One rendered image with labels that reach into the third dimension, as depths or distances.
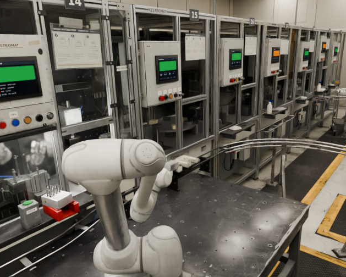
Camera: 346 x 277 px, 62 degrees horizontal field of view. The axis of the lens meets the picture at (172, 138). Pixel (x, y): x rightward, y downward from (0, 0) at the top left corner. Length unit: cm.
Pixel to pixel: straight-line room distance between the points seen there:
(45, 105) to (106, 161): 85
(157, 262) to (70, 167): 65
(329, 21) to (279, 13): 143
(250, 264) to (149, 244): 56
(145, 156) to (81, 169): 20
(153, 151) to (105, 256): 64
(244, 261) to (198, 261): 23
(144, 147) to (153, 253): 63
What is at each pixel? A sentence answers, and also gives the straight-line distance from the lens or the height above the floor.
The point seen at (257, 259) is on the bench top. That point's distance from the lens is 169.
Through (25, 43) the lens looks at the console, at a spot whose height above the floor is 179.
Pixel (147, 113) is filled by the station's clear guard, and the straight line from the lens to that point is 219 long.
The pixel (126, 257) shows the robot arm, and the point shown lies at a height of 90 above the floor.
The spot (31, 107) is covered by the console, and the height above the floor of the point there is 148.
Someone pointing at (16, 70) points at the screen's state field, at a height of 167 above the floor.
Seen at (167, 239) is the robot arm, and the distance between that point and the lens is 134.
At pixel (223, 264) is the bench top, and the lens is 163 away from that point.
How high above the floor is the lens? 173
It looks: 17 degrees down
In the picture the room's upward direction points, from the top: 2 degrees counter-clockwise
